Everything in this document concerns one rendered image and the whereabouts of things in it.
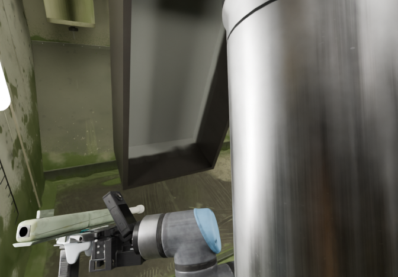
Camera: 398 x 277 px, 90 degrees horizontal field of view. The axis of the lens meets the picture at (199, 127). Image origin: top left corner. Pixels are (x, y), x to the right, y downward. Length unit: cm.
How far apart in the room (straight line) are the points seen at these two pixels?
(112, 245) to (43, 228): 14
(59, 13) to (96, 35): 45
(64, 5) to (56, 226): 160
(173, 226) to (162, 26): 96
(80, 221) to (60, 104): 158
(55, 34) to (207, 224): 210
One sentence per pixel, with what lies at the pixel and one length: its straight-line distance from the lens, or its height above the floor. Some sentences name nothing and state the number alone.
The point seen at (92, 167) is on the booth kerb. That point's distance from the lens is 204.
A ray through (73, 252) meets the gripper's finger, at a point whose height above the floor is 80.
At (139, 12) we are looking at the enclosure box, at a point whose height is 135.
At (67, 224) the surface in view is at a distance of 60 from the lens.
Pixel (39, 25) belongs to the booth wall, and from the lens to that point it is 231.
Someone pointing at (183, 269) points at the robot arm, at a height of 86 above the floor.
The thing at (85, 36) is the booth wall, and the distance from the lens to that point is 229.
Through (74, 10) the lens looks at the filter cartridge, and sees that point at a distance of 194.
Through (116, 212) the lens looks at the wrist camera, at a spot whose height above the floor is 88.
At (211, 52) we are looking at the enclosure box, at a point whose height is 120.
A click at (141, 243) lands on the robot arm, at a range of 50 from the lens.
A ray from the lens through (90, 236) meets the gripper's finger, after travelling 56.
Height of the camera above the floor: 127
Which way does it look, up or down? 24 degrees down
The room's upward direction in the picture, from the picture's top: 7 degrees clockwise
